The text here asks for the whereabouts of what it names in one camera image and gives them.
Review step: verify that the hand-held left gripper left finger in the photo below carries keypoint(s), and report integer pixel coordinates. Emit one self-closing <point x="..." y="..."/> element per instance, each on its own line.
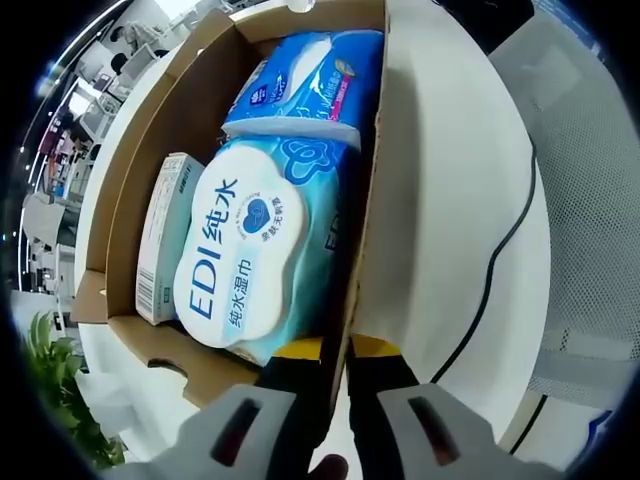
<point x="295" y="405"/>

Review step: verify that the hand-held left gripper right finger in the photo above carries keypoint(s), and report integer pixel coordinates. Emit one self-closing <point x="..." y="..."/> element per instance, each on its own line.
<point x="380" y="400"/>

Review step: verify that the white blue wet wipes pack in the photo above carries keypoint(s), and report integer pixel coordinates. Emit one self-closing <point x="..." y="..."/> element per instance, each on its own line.
<point x="240" y="260"/>

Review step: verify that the small white carton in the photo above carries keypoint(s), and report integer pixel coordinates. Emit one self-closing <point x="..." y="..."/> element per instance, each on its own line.
<point x="160" y="240"/>

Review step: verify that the brown cardboard shoe box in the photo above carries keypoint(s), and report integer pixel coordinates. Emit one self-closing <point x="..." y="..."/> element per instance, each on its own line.
<point x="150" y="125"/>

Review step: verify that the blue soft tissue pack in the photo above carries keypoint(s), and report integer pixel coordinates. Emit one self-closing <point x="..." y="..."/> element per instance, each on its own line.
<point x="310" y="85"/>

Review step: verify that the person's left hand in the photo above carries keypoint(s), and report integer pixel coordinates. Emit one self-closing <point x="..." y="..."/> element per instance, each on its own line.
<point x="327" y="462"/>

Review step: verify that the white blue-edged board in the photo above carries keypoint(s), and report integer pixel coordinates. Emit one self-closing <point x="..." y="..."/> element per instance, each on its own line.
<point x="592" y="440"/>

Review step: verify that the green potted plant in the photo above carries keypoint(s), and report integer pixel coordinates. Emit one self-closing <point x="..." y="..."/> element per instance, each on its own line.
<point x="65" y="380"/>

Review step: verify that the grey mesh chair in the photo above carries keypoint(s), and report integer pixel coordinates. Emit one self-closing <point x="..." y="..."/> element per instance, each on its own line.
<point x="585" y="225"/>

